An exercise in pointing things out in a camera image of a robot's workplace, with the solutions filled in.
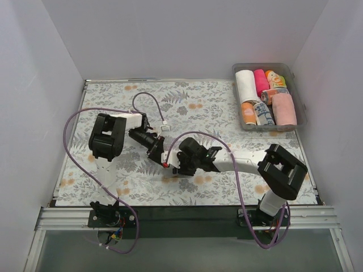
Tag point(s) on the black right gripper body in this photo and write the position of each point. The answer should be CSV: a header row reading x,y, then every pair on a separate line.
x,y
184,167

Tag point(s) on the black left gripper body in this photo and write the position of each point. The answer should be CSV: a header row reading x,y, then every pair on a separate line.
x,y
156,149

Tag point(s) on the blue patterned towel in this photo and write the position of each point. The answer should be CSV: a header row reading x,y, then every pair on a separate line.
x,y
263,114

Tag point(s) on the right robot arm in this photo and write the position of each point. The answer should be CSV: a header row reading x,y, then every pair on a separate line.
x,y
283,172

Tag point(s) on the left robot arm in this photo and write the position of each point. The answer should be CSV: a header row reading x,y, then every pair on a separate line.
x,y
106,143

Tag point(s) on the floral table mat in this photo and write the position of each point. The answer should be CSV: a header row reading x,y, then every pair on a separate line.
x,y
206,110

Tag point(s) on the white rolled towel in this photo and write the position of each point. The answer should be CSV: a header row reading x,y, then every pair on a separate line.
x,y
246,86

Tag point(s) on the clear plastic bin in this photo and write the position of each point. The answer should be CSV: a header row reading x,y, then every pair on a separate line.
x,y
283,70

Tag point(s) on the small patterned rolled towel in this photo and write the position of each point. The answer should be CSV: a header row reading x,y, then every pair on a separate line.
x,y
266,95

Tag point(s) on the light pink rolled towel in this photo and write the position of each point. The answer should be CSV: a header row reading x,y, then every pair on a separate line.
x,y
283,109

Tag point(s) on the hot pink rolled towel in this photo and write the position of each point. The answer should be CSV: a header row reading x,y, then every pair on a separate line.
x,y
261,81

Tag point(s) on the orange cartoon rolled towel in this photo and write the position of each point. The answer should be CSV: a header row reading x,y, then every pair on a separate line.
x,y
275,80

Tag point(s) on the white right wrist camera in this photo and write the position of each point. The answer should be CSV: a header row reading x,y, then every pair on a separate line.
x,y
170,159

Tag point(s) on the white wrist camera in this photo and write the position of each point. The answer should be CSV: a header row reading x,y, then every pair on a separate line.
x,y
170,159
164,128

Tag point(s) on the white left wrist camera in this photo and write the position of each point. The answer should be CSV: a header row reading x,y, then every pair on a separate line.
x,y
164,128

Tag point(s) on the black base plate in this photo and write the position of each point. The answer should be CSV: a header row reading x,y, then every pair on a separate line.
x,y
183,230

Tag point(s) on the aluminium frame rail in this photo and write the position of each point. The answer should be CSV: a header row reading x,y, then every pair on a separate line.
x,y
74,218

